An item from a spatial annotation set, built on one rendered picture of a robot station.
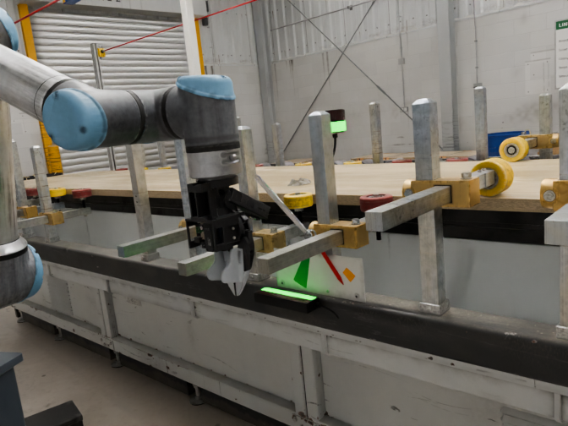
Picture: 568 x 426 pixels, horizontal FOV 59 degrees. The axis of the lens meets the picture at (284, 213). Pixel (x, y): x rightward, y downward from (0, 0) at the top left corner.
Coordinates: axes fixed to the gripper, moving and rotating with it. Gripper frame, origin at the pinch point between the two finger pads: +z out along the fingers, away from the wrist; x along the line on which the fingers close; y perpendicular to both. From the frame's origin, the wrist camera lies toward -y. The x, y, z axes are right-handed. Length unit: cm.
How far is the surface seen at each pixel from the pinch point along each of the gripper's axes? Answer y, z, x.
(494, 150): -581, 31, -158
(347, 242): -30.4, -1.0, 2.7
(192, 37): -129, -78, -160
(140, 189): -32, -11, -78
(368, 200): -43.5, -7.8, 0.2
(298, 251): -15.2, -2.8, 1.5
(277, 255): -9.1, -3.5, 1.5
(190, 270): -7.1, 1.9, -23.4
